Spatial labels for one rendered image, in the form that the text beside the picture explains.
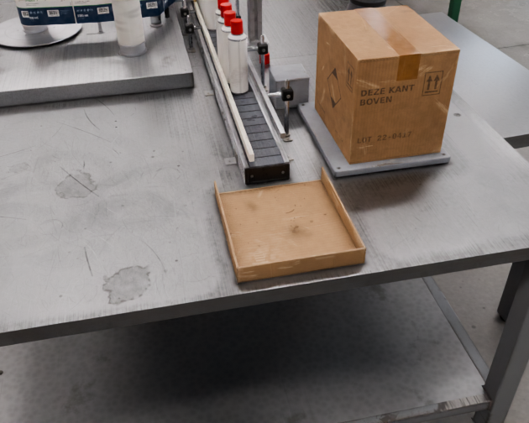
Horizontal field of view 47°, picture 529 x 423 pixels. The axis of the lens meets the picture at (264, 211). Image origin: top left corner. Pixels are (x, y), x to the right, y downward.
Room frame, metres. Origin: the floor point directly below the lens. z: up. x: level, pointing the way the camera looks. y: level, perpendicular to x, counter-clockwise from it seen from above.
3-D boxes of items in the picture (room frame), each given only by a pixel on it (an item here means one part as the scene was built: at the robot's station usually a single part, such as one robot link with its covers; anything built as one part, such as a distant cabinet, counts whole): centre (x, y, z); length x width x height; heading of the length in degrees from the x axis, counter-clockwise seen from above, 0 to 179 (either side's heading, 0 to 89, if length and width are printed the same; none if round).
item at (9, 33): (2.05, 0.78, 0.89); 0.31 x 0.31 x 0.01
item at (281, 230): (1.02, -0.04, 0.85); 0.30 x 0.26 x 0.04; 12
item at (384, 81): (1.40, -0.29, 0.99); 0.30 x 0.24 x 0.27; 12
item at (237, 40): (1.57, 0.07, 0.98); 0.05 x 0.05 x 0.20
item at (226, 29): (1.63, 0.09, 0.98); 0.05 x 0.05 x 0.20
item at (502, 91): (1.78, -0.39, 0.81); 0.90 x 0.90 x 0.04; 15
